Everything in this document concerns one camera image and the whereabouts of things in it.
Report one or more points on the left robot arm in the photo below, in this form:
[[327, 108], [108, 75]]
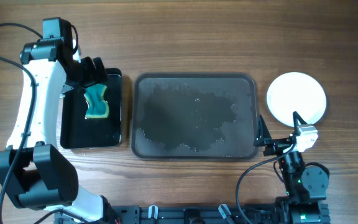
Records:
[[33, 172]]

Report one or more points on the green yellow sponge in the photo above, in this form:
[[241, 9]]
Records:
[[98, 107]]

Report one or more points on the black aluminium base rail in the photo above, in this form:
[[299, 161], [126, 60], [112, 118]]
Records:
[[216, 214]]

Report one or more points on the black rectangular water tray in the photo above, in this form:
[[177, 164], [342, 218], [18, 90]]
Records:
[[78, 131]]

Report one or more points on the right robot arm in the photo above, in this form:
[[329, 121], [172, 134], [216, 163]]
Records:
[[305, 183]]

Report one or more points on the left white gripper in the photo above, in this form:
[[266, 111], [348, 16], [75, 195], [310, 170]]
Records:
[[91, 77]]

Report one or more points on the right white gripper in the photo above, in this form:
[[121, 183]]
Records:
[[266, 137]]

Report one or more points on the dark brown serving tray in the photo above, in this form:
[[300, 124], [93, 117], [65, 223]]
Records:
[[194, 116]]

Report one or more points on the white plate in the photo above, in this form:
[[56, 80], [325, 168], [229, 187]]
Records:
[[296, 91]]

